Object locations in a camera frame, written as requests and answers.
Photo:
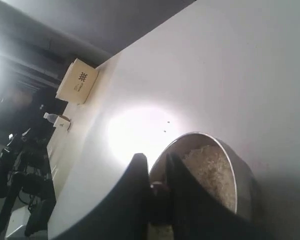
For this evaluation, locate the plastic water bottle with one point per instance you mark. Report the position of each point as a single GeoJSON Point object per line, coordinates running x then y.
{"type": "Point", "coordinates": [51, 117]}

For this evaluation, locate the black equipment stand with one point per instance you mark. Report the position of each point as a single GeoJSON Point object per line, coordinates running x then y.
{"type": "Point", "coordinates": [24, 162]}

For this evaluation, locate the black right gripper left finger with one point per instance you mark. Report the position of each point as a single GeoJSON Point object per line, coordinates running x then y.
{"type": "Point", "coordinates": [101, 204]}

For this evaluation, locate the cardboard box with checker mark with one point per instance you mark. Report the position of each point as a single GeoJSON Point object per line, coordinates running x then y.
{"type": "Point", "coordinates": [77, 82]}

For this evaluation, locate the brown wooden spoon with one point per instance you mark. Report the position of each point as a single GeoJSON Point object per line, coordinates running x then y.
{"type": "Point", "coordinates": [159, 188]}

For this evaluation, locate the steel bowl of rice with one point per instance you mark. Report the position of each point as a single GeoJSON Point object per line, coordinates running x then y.
{"type": "Point", "coordinates": [218, 169]}

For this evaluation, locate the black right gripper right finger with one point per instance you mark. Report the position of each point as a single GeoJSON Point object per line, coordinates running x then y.
{"type": "Point", "coordinates": [196, 215]}

